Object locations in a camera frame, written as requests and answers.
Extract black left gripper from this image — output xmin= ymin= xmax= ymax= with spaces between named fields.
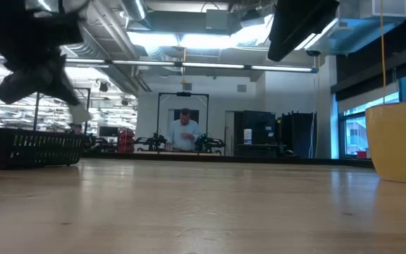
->
xmin=0 ymin=0 xmax=85 ymax=107

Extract red storage bins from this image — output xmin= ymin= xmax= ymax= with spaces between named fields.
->
xmin=118 ymin=128 xmax=136 ymax=154

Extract person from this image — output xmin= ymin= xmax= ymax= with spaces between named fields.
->
xmin=164 ymin=107 xmax=202 ymax=152
xmin=69 ymin=122 xmax=84 ymax=136

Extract black plastic mesh basket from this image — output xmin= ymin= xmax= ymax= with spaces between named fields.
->
xmin=0 ymin=127 xmax=86 ymax=169

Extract black monitor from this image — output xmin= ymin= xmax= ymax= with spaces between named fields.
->
xmin=98 ymin=126 xmax=121 ymax=138

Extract bright ceiling light panel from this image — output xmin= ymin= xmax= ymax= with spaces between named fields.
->
xmin=127 ymin=16 xmax=274 ymax=50

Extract wooden station table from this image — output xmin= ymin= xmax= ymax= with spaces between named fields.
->
xmin=137 ymin=149 xmax=222 ymax=157

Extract long tube light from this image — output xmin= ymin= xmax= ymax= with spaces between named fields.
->
xmin=64 ymin=58 xmax=319 ymax=74

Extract black cabinet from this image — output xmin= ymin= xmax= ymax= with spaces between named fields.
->
xmin=233 ymin=110 xmax=278 ymax=157
xmin=279 ymin=111 xmax=318 ymax=159

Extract yellow ceramic mug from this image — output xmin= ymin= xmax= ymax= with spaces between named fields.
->
xmin=364 ymin=101 xmax=406 ymax=185

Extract black gantry frame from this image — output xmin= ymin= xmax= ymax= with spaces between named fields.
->
xmin=32 ymin=87 xmax=92 ymax=137
xmin=156 ymin=91 xmax=211 ymax=153

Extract silver ventilation duct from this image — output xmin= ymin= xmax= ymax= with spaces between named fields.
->
xmin=120 ymin=0 xmax=147 ymax=22

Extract black aluminium table frame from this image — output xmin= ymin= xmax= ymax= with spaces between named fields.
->
xmin=81 ymin=150 xmax=375 ymax=169

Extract yellow hanging cable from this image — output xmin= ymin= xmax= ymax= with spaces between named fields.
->
xmin=379 ymin=0 xmax=388 ymax=105

